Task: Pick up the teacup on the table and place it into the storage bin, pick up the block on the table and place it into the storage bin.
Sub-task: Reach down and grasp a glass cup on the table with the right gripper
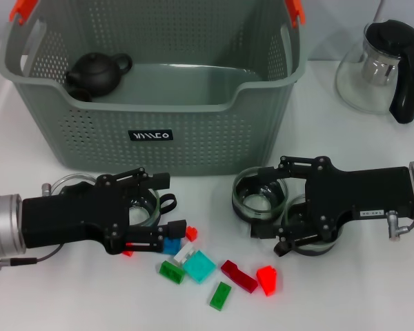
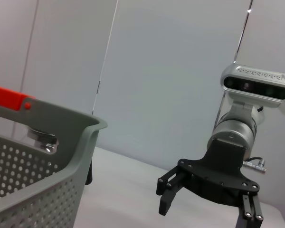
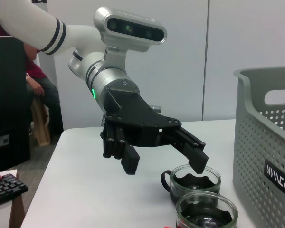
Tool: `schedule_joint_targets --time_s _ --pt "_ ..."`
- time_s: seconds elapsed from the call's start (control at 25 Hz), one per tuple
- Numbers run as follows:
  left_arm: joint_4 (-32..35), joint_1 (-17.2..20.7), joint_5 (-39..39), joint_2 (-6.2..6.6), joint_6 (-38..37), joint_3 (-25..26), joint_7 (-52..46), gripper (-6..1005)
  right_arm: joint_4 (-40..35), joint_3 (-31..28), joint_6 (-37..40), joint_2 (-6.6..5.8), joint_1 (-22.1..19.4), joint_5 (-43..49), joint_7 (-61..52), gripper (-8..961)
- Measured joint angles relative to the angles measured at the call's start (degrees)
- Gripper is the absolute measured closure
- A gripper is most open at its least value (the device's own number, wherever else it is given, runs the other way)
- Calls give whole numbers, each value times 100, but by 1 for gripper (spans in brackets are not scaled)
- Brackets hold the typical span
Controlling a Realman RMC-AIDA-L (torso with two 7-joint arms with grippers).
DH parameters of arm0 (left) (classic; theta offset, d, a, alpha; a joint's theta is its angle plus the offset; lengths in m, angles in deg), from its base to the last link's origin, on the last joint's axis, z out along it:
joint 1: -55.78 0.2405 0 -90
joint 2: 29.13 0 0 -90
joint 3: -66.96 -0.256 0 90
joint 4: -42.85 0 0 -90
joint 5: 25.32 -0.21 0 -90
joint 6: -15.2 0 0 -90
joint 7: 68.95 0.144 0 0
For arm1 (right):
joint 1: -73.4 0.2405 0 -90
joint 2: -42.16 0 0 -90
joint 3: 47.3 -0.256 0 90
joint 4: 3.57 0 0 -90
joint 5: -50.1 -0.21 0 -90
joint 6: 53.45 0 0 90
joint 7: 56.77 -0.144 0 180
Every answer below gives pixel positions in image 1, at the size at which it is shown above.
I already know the cyan square toy brick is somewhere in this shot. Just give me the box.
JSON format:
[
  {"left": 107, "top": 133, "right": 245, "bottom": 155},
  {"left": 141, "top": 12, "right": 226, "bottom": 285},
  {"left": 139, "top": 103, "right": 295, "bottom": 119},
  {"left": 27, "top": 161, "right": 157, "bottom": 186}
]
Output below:
[{"left": 181, "top": 250, "right": 217, "bottom": 285}]

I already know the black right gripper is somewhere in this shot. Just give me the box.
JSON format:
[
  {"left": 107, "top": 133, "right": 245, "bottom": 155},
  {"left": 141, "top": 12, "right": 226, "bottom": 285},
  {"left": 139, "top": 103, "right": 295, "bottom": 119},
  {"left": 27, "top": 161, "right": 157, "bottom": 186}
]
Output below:
[{"left": 250, "top": 155, "right": 414, "bottom": 258}]

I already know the glass carafe with black handle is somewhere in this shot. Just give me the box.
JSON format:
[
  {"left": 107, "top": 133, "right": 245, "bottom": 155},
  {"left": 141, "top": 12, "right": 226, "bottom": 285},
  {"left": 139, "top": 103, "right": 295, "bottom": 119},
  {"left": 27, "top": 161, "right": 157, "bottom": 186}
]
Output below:
[{"left": 334, "top": 19, "right": 414, "bottom": 125}]

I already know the black clay teapot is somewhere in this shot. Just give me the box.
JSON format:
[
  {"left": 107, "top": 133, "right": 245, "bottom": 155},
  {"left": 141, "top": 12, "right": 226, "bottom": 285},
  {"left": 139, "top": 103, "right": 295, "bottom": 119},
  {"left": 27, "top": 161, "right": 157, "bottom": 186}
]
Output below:
[{"left": 65, "top": 52, "right": 133, "bottom": 98}]

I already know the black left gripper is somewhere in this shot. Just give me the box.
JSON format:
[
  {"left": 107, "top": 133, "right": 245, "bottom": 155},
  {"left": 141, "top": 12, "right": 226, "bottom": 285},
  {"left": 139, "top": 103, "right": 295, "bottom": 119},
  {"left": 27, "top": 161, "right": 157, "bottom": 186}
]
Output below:
[{"left": 20, "top": 168, "right": 188, "bottom": 256}]

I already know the white toy brick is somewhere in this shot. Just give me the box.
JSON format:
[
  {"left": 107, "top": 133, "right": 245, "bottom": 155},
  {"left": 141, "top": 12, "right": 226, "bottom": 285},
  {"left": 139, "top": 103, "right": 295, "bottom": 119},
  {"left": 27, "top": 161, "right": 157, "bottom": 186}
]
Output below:
[{"left": 173, "top": 245, "right": 197, "bottom": 265}]

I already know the thick green toy brick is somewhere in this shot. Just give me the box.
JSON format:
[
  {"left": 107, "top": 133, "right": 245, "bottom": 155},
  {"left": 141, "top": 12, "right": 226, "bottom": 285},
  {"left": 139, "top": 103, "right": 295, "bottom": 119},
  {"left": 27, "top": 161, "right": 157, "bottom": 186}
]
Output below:
[{"left": 159, "top": 260, "right": 186, "bottom": 284}]

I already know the dark red long toy brick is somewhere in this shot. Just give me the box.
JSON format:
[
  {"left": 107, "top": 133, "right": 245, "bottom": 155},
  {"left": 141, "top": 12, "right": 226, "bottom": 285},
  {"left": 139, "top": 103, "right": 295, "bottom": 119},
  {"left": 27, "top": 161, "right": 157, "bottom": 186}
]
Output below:
[{"left": 220, "top": 259, "right": 259, "bottom": 294}]

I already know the left gripper cable with plug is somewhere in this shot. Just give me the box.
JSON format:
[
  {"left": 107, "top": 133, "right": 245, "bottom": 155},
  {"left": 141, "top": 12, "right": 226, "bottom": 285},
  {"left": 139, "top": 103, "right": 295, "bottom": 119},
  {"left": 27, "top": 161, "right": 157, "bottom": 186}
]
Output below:
[{"left": 0, "top": 182, "right": 66, "bottom": 274}]

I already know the grey perforated plastic storage basket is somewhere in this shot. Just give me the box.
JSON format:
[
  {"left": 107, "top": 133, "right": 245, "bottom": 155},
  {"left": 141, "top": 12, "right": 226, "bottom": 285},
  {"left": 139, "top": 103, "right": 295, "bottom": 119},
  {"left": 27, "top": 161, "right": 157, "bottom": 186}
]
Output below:
[{"left": 0, "top": 0, "right": 310, "bottom": 177}]

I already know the bright red sloped toy brick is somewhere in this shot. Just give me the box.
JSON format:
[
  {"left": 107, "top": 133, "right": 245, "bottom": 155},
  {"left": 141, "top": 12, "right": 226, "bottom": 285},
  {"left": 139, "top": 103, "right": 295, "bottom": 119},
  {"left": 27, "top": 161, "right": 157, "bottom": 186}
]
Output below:
[{"left": 256, "top": 264, "right": 278, "bottom": 297}]

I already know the glass teacup with black sleeve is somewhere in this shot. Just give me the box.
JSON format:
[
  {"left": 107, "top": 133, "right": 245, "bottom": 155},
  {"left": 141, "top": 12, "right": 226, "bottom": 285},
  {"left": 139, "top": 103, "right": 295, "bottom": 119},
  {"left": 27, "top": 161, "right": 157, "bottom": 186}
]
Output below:
[
  {"left": 231, "top": 166, "right": 290, "bottom": 223},
  {"left": 127, "top": 188, "right": 177, "bottom": 228},
  {"left": 50, "top": 172, "right": 101, "bottom": 196},
  {"left": 284, "top": 192, "right": 342, "bottom": 258}
]

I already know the flat green two-stud brick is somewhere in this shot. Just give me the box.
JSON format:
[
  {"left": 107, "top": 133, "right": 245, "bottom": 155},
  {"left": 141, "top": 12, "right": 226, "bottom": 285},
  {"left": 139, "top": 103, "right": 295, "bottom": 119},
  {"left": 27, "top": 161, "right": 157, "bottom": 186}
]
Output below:
[{"left": 209, "top": 281, "right": 233, "bottom": 310}]

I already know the blue square toy brick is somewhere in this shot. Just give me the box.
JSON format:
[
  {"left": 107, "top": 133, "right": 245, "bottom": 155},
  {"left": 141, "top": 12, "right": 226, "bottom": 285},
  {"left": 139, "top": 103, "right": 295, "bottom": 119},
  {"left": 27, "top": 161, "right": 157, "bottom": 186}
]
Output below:
[{"left": 162, "top": 236, "right": 184, "bottom": 255}]

